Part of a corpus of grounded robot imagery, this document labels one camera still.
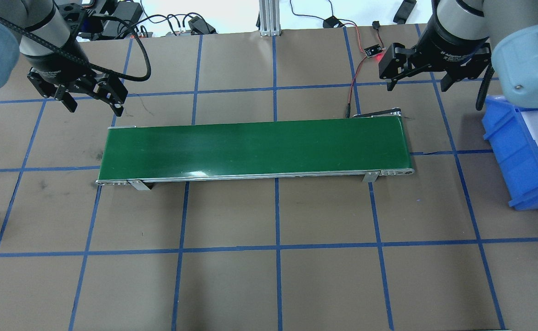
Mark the small speed controller board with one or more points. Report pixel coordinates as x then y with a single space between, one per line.
372 51

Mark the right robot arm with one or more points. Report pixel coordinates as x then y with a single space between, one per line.
467 38

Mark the aluminium frame post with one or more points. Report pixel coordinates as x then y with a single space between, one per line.
269 18

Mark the blue plastic bin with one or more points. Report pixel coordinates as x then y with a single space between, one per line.
515 150

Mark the black power adapter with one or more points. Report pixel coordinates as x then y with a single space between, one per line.
331 22

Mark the green conveyor belt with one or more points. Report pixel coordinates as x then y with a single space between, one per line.
142 155

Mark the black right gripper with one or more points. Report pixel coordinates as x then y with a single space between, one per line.
453 42

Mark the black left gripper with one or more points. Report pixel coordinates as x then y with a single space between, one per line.
59 59

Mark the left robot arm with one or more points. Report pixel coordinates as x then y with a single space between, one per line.
45 33

